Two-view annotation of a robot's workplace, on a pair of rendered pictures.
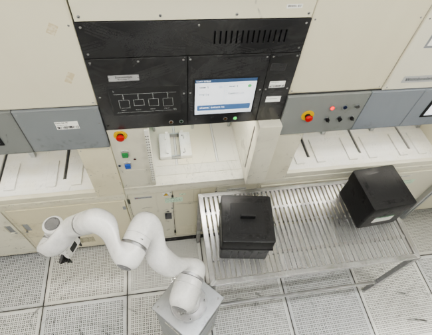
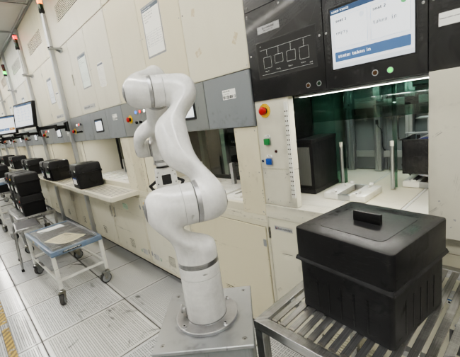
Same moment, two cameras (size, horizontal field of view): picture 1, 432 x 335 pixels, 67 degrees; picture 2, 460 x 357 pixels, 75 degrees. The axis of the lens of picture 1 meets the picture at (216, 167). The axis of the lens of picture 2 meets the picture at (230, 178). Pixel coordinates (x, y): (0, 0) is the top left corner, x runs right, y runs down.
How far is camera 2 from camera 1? 1.46 m
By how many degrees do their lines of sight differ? 64
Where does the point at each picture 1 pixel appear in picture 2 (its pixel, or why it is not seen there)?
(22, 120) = (207, 90)
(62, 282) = not seen: hidden behind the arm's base
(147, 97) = (285, 49)
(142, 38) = not seen: outside the picture
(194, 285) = (181, 190)
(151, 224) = (177, 76)
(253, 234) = (354, 236)
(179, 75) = (313, 8)
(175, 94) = (310, 39)
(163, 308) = (180, 300)
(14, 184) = not seen: hidden behind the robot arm
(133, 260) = (130, 81)
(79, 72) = (240, 30)
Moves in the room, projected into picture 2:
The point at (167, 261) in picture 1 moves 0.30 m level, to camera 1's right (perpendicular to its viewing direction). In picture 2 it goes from (166, 123) to (211, 117)
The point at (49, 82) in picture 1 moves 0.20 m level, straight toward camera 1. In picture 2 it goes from (223, 47) to (205, 40)
